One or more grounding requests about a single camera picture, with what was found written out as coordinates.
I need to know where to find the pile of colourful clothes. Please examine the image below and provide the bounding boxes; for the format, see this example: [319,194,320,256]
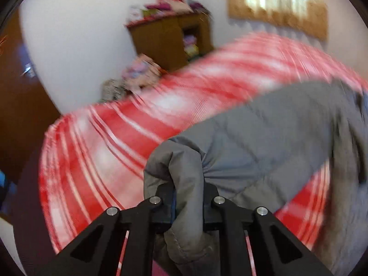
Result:
[128,0,209,25]

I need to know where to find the red plaid bed blanket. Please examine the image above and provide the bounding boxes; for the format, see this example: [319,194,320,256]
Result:
[38,32,368,276]

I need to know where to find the brown wooden desk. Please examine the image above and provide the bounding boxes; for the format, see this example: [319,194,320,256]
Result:
[126,12,215,72]

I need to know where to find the black and white spotted bag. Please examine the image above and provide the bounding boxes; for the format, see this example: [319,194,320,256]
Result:
[101,79,127,102]

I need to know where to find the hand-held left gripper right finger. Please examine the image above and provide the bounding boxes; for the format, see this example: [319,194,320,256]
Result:
[203,183,335,276]

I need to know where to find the grey padded jacket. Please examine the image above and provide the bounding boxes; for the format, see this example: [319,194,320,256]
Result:
[143,79,368,276]

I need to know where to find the brown wooden door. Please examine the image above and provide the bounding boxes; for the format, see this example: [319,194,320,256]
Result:
[0,9,61,216]

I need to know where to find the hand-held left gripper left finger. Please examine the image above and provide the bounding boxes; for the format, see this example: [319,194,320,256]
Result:
[37,182,176,276]

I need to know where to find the beige patterned window curtain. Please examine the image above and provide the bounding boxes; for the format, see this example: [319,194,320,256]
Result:
[227,0,329,41]

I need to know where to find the folded clothes in desk shelf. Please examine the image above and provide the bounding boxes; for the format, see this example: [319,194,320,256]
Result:
[182,34,199,59]

